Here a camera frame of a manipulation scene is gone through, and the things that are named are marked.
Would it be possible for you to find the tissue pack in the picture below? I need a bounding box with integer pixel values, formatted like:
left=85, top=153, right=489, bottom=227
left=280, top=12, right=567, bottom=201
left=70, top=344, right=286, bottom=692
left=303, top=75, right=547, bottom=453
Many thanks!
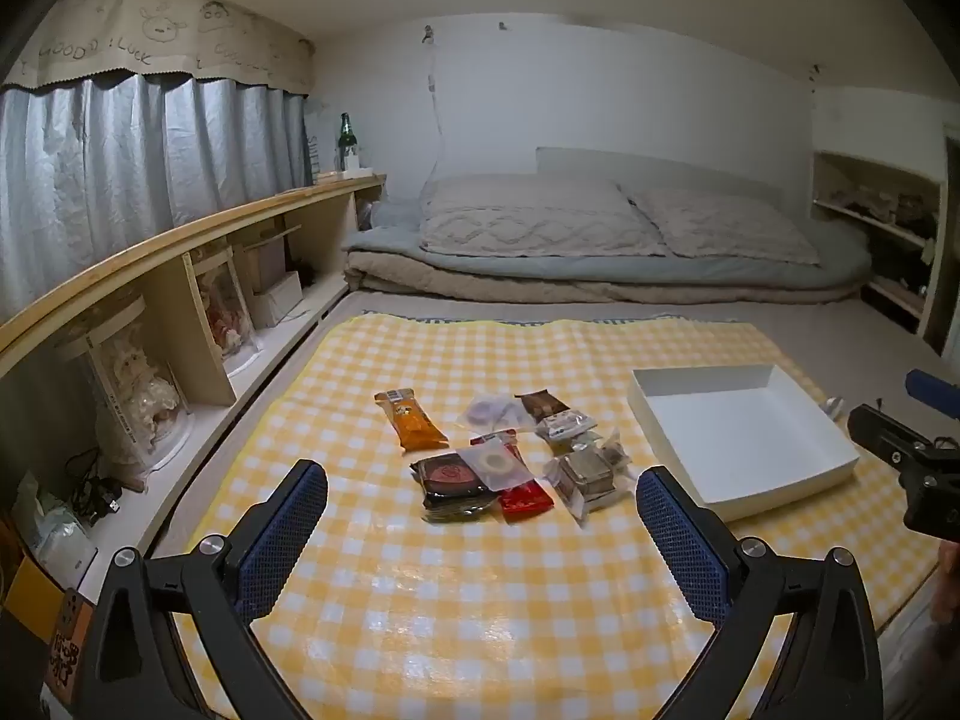
left=11, top=472, right=98, bottom=578

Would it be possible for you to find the clear packet with white ring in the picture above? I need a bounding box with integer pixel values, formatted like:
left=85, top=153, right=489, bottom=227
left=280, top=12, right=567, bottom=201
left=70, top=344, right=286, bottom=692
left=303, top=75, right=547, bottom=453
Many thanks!
left=457, top=444, right=526, bottom=492

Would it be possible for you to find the brown snack packet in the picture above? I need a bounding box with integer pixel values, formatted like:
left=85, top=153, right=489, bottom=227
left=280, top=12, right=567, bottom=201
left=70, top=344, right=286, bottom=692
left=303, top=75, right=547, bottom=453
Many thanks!
left=514, top=390, right=571, bottom=421

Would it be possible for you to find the orange snack packet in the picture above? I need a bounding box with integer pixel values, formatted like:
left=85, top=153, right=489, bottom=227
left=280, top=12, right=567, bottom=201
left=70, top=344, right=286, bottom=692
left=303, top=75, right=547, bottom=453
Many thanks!
left=375, top=388, right=449, bottom=453

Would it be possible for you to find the red-dressed doll in clear case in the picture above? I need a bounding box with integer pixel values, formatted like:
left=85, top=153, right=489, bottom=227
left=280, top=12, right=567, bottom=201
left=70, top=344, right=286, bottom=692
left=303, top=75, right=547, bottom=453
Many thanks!
left=187, top=244, right=263, bottom=380

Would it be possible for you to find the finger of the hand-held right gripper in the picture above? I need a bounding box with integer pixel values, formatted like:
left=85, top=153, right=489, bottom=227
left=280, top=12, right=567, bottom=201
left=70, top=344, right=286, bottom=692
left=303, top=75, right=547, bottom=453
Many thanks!
left=847, top=403, right=960, bottom=470
left=904, top=369, right=960, bottom=421

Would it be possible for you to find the wooden shelf unit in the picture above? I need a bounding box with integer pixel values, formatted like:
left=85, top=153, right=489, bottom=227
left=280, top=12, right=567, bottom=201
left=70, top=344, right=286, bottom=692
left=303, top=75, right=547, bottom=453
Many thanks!
left=0, top=172, right=387, bottom=616

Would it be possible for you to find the white storage box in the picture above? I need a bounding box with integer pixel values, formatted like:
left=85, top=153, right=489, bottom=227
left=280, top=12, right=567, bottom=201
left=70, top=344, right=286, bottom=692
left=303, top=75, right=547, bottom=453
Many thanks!
left=247, top=270, right=305, bottom=327

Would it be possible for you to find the beige quilted pillow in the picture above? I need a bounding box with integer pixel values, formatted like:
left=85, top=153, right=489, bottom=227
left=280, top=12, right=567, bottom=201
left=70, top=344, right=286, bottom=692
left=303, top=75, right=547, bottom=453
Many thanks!
left=418, top=176, right=665, bottom=256
left=626, top=187, right=822, bottom=265

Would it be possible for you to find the person's right hand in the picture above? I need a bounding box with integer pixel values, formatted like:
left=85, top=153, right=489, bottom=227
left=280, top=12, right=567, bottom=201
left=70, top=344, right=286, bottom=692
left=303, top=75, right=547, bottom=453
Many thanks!
left=930, top=540, right=960, bottom=623

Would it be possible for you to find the clear packet of purple pastry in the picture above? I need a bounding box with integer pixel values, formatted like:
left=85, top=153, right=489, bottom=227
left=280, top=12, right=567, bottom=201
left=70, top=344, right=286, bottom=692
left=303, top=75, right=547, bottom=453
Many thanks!
left=459, top=394, right=530, bottom=432

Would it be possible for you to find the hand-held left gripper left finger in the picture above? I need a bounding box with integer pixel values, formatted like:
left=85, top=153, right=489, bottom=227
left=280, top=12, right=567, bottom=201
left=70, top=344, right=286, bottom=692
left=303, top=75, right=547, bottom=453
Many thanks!
left=79, top=459, right=331, bottom=720

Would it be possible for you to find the grey-blue quilt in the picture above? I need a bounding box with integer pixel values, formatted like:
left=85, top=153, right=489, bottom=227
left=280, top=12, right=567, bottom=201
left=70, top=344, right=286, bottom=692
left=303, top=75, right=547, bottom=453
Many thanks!
left=341, top=202, right=875, bottom=293

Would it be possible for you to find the clear packet of brown cake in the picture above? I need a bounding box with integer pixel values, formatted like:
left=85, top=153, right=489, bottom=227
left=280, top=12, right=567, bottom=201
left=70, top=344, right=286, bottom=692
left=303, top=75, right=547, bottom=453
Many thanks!
left=544, top=450, right=627, bottom=526
left=592, top=427, right=632, bottom=475

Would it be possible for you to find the white wall shelf alcove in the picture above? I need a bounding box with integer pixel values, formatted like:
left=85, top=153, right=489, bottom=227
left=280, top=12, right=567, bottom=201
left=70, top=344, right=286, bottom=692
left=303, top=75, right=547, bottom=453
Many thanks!
left=810, top=150, right=946, bottom=335

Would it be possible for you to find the white doll in clear case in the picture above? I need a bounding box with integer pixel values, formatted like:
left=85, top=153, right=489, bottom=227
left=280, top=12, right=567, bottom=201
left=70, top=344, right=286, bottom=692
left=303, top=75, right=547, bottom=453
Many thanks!
left=56, top=296, right=196, bottom=473

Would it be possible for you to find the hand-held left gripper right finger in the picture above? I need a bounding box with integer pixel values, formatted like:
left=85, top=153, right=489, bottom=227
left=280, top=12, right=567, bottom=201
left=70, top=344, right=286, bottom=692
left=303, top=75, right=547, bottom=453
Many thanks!
left=636, top=465, right=886, bottom=720

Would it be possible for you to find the clear packet of dark pastry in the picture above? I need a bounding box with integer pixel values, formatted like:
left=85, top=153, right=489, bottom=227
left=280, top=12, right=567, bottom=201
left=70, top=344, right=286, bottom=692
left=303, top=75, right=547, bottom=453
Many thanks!
left=536, top=411, right=601, bottom=442

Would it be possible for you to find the white cardboard box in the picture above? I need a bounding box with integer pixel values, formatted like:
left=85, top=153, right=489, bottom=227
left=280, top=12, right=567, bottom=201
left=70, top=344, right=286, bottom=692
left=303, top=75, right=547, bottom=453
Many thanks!
left=626, top=364, right=860, bottom=524

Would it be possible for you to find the yellow checkered mat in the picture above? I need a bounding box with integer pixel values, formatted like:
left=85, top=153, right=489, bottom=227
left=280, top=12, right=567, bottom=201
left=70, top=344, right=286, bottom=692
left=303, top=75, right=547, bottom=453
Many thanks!
left=154, top=311, right=935, bottom=720

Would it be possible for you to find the black charger with cable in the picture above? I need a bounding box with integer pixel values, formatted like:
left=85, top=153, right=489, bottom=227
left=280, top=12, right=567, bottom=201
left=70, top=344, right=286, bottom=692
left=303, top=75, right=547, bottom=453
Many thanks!
left=71, top=450, right=125, bottom=522

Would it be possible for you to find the hanging wall cord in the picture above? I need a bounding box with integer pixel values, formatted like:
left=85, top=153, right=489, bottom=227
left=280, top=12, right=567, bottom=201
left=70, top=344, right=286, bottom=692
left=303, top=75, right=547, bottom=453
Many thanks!
left=418, top=24, right=442, bottom=188

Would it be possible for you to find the yellow cardboard box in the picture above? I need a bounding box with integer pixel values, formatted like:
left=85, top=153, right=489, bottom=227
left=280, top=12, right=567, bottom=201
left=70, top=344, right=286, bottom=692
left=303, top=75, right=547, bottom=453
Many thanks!
left=0, top=555, right=65, bottom=635

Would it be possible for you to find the black packet with red circle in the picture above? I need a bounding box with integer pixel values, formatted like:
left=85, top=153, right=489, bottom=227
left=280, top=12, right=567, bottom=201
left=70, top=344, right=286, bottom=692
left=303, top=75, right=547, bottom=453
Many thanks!
left=410, top=450, right=500, bottom=522

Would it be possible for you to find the grey curtain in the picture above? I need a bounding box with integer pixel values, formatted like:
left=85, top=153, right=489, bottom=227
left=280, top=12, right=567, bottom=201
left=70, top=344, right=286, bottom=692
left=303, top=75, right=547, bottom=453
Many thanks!
left=0, top=75, right=312, bottom=323

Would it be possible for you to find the beige printed valance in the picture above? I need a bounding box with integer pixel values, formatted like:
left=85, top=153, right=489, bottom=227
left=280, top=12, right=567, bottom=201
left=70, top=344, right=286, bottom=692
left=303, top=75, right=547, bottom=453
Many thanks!
left=0, top=0, right=316, bottom=95

